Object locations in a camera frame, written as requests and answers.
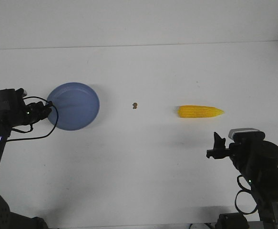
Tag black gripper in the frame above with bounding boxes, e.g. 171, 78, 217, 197
22, 101, 53, 125
206, 132, 246, 165

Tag blue round plate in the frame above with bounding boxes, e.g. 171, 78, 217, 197
47, 82, 100, 131

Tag yellow toy corn cob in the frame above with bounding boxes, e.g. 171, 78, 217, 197
177, 105, 224, 118

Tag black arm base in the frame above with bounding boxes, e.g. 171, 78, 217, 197
215, 213, 249, 229

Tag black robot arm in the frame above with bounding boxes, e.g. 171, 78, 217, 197
206, 128, 278, 229
0, 99, 54, 229

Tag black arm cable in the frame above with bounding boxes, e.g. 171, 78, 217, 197
10, 96, 59, 142
235, 175, 258, 214

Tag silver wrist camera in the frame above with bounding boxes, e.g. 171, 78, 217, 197
228, 128, 265, 142

